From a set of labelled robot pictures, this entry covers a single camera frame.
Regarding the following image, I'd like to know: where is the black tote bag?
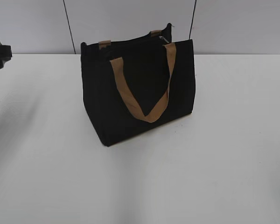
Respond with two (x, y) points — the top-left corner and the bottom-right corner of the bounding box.
(80, 23), (196, 147)

